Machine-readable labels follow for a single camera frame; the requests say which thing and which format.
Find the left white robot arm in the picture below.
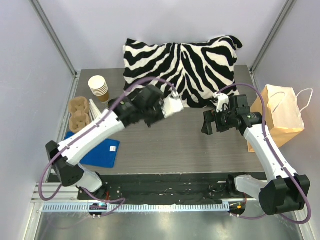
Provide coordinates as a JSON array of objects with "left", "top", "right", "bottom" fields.
[{"left": 45, "top": 85, "right": 166, "bottom": 200}]

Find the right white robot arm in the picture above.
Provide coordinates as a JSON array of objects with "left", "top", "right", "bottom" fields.
[{"left": 201, "top": 93, "right": 311, "bottom": 216}]

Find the brown paper takeout bag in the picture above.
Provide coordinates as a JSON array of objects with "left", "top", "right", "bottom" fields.
[{"left": 250, "top": 84, "right": 313, "bottom": 148}]

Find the zebra print pillow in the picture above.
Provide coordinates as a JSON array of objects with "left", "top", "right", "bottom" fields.
[{"left": 123, "top": 35, "right": 243, "bottom": 108}]

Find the white paper straws bundle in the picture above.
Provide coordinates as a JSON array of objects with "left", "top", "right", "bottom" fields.
[{"left": 89, "top": 99, "right": 102, "bottom": 122}]

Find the stack of paper cups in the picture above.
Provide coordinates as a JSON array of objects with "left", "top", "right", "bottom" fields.
[{"left": 88, "top": 75, "right": 110, "bottom": 103}]

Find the blue folded cloth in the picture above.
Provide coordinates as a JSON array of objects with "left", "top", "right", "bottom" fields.
[{"left": 80, "top": 139, "right": 120, "bottom": 168}]

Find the cardboard cup carrier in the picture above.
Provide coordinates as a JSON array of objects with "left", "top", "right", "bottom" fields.
[{"left": 68, "top": 96, "right": 91, "bottom": 134}]

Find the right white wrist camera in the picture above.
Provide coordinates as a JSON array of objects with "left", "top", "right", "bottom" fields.
[{"left": 213, "top": 93, "right": 229, "bottom": 113}]

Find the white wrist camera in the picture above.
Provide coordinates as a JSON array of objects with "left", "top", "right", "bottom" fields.
[
  {"left": 161, "top": 91, "right": 184, "bottom": 119},
  {"left": 213, "top": 93, "right": 229, "bottom": 113}
]

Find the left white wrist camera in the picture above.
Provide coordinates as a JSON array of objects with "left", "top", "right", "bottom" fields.
[{"left": 161, "top": 91, "right": 184, "bottom": 119}]

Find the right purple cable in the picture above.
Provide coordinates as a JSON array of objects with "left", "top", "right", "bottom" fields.
[{"left": 214, "top": 83, "right": 312, "bottom": 224}]

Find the purple cable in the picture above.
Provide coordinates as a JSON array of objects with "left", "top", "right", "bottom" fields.
[
  {"left": 37, "top": 76, "right": 177, "bottom": 216},
  {"left": 214, "top": 83, "right": 312, "bottom": 224}
]

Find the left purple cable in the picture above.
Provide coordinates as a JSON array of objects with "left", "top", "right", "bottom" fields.
[{"left": 37, "top": 76, "right": 177, "bottom": 216}]

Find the aluminium frame rail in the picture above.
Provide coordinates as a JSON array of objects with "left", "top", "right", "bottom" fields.
[{"left": 31, "top": 182, "right": 79, "bottom": 203}]

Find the white slotted cable duct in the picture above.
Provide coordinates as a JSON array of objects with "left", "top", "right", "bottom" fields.
[{"left": 42, "top": 202, "right": 230, "bottom": 213}]

